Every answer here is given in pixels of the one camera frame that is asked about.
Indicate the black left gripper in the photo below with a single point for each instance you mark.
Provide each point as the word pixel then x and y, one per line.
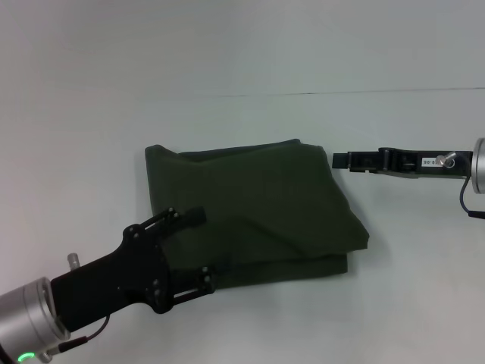
pixel 113 280

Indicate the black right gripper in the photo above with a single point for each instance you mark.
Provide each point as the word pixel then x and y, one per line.
pixel 428 165

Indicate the dark green shirt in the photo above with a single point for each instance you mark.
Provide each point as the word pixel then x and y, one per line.
pixel 257 212

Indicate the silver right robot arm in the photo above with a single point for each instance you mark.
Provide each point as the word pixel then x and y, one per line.
pixel 479 165

